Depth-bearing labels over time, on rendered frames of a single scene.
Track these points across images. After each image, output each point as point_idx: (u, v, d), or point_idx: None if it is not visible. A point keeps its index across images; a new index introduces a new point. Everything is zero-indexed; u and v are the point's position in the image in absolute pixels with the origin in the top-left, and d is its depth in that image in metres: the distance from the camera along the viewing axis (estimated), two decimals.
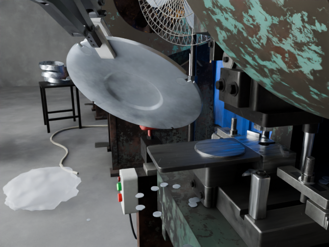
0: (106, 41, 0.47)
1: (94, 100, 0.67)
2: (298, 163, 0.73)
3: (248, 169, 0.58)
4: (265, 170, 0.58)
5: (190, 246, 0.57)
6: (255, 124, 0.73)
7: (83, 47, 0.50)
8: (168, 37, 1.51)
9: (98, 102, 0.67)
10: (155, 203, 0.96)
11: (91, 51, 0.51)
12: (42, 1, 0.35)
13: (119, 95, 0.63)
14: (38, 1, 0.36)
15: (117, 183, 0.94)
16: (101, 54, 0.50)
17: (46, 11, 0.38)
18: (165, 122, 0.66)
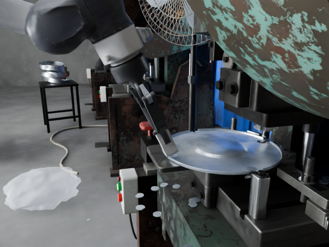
0: (159, 142, 0.65)
1: (194, 133, 0.83)
2: (298, 163, 0.73)
3: (251, 171, 0.57)
4: (268, 173, 0.57)
5: (190, 246, 0.57)
6: (255, 124, 0.73)
7: (170, 157, 0.66)
8: (168, 37, 1.51)
9: (198, 134, 0.83)
10: (155, 203, 0.96)
11: (176, 157, 0.66)
12: None
13: (211, 138, 0.76)
14: None
15: (117, 183, 0.94)
16: (173, 146, 0.66)
17: None
18: None
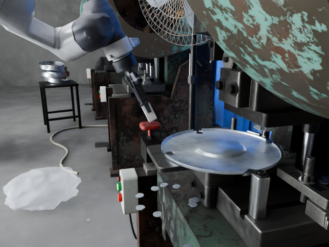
0: (144, 112, 0.99)
1: None
2: (298, 163, 0.73)
3: (248, 169, 0.58)
4: (265, 170, 0.58)
5: (190, 246, 0.57)
6: (255, 124, 0.73)
7: (265, 143, 0.75)
8: (168, 37, 1.51)
9: (244, 170, 0.60)
10: (155, 203, 0.96)
11: (259, 142, 0.75)
12: None
13: (227, 154, 0.66)
14: None
15: (117, 183, 0.94)
16: (153, 115, 1.00)
17: None
18: None
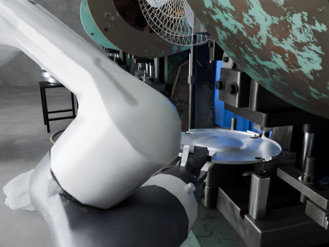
0: (212, 165, 0.58)
1: None
2: (298, 163, 0.73)
3: (248, 169, 0.58)
4: (265, 170, 0.58)
5: (190, 246, 0.57)
6: (255, 124, 0.73)
7: None
8: (168, 37, 1.51)
9: None
10: None
11: None
12: None
13: (236, 139, 0.73)
14: None
15: None
16: None
17: None
18: None
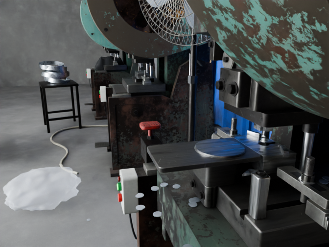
0: None
1: None
2: (298, 163, 0.73)
3: (248, 169, 0.58)
4: (265, 170, 0.58)
5: (190, 246, 0.57)
6: (255, 124, 0.73)
7: None
8: (168, 37, 1.51)
9: None
10: (155, 203, 0.96)
11: None
12: None
13: None
14: None
15: (117, 183, 0.94)
16: None
17: None
18: None
